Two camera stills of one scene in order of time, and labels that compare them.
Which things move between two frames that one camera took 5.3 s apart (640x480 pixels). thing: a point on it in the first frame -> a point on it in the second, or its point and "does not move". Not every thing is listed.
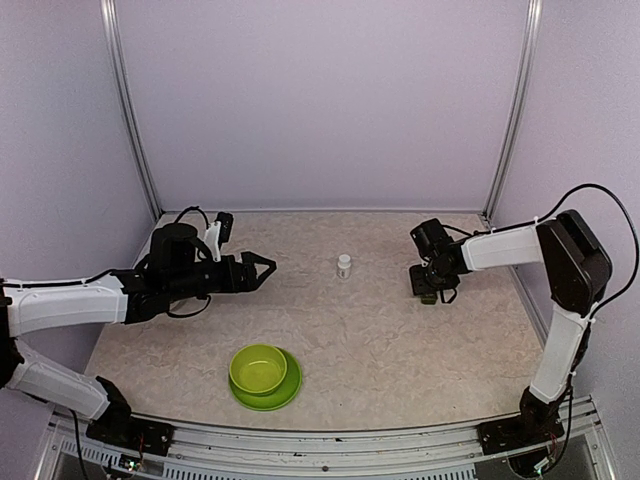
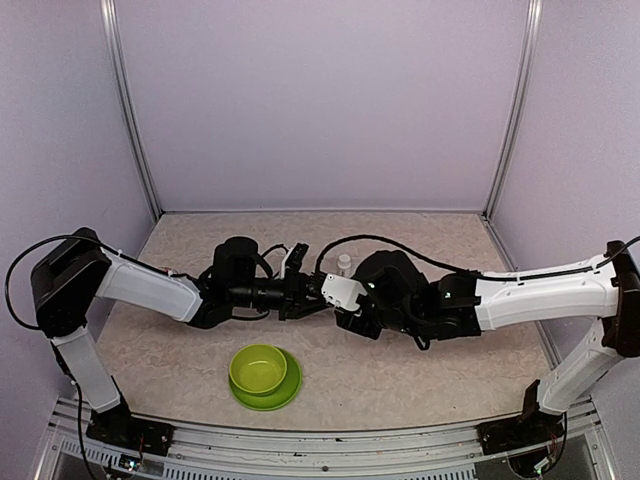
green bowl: [258, 368] does not move
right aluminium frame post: [532, 23] does not move
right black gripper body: [431, 281] -> [358, 326]
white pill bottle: [344, 264] does not move
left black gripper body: [224, 283] -> [286, 300]
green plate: [277, 398] does not move
